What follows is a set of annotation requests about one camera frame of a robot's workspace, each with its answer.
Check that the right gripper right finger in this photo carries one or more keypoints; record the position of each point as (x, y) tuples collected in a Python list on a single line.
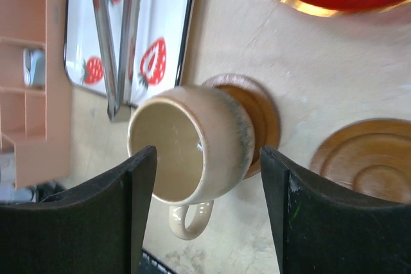
[(319, 226)]

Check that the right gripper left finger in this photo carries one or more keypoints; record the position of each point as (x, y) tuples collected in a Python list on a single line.
[(95, 227)]

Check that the brown wooden coaster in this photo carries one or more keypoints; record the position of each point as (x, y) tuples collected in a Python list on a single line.
[(260, 106), (371, 157)]

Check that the beige ceramic mug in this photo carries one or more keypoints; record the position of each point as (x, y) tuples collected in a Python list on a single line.
[(205, 145)]

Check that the pink desk organizer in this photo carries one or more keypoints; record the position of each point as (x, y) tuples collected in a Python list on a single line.
[(36, 95)]

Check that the white strawberry tray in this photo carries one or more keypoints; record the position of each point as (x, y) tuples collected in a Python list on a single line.
[(128, 50)]

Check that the black base frame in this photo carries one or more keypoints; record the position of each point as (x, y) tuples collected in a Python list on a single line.
[(9, 194)]

